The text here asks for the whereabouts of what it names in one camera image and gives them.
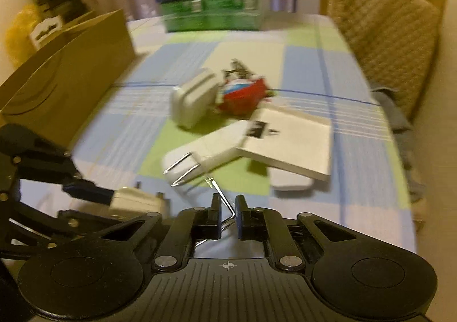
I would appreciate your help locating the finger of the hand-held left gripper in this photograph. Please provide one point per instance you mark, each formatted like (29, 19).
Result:
(76, 217)
(89, 191)

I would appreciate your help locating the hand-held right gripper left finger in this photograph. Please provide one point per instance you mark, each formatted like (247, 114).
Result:
(215, 216)

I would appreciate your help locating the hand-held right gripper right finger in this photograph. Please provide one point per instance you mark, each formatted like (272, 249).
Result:
(241, 218)

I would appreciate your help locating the white plug adapter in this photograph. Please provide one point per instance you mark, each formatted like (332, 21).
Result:
(137, 200)

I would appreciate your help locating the white pad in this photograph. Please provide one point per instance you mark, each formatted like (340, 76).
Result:
(291, 181)

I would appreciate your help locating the white remote control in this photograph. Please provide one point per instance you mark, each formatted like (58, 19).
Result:
(210, 149)

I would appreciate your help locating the white box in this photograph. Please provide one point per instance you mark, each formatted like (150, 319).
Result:
(289, 140)

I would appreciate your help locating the brown cardboard box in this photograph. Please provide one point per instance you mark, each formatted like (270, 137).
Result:
(68, 86)

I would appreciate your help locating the white rounded case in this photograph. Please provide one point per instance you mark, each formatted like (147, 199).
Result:
(192, 100)

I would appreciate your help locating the white carved chair back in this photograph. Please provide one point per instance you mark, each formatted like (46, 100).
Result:
(44, 31)

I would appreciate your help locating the checked tablecloth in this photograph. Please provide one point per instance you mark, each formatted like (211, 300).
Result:
(314, 68)

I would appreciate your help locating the yellow fluffy item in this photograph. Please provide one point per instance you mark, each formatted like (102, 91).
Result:
(19, 36)

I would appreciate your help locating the green carton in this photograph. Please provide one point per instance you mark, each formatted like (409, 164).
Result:
(214, 13)

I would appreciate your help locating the quilted chair back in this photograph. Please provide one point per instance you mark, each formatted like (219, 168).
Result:
(385, 33)

